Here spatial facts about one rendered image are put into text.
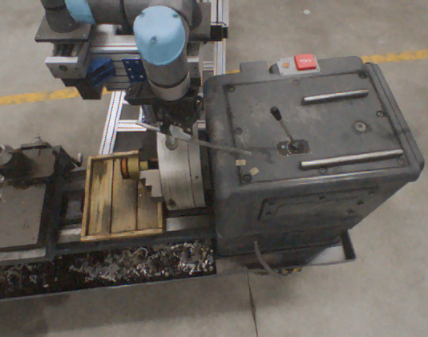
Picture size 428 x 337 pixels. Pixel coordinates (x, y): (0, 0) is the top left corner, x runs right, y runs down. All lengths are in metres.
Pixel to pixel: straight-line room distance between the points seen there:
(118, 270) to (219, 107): 0.90
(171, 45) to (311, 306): 1.81
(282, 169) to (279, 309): 1.29
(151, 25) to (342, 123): 0.66
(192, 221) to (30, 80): 2.38
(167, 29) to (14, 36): 3.34
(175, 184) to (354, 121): 0.56
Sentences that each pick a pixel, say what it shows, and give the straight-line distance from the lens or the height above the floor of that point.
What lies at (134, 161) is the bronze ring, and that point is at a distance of 1.06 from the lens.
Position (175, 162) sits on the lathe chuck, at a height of 1.22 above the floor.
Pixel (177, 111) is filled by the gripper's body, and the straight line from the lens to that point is 0.67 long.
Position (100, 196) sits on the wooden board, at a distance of 1.32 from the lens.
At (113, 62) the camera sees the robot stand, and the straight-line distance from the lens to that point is 1.57.
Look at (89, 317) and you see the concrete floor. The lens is 2.17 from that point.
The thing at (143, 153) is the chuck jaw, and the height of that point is 1.13.
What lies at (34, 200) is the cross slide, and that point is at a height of 0.97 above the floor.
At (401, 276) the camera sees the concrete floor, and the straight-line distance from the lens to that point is 2.31.
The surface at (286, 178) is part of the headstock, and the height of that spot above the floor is 1.25.
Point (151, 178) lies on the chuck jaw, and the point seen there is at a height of 1.11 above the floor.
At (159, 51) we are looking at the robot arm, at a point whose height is 1.69.
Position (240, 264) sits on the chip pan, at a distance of 1.50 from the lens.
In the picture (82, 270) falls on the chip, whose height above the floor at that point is 0.54.
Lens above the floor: 2.02
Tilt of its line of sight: 62 degrees down
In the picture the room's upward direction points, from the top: 4 degrees counter-clockwise
